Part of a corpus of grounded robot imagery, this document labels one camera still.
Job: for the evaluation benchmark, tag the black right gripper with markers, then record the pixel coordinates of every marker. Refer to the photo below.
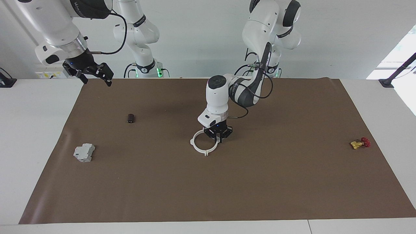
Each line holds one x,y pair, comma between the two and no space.
84,65

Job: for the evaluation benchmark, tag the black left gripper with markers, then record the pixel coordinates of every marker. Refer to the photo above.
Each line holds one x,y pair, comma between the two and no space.
218,129

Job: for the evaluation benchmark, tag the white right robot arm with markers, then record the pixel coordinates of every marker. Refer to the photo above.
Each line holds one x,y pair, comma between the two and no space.
55,22

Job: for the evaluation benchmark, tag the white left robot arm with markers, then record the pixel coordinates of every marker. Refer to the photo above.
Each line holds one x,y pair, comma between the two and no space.
216,97

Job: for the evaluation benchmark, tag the brown table mat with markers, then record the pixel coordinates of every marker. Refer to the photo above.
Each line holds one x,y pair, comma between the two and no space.
208,188

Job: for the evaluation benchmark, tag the small dark cylinder part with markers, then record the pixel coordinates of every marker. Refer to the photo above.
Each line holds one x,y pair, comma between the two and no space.
131,118

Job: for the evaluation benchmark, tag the grey circuit breaker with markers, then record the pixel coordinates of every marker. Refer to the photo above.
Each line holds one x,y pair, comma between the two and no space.
84,152

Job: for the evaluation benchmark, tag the black stand with pole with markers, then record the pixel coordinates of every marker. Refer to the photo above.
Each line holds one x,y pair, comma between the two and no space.
388,82

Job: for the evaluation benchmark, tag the white wall socket box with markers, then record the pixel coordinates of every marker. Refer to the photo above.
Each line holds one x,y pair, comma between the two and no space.
48,75

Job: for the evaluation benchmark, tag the black clamp mount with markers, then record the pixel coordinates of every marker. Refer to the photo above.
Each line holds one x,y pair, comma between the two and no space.
6,82

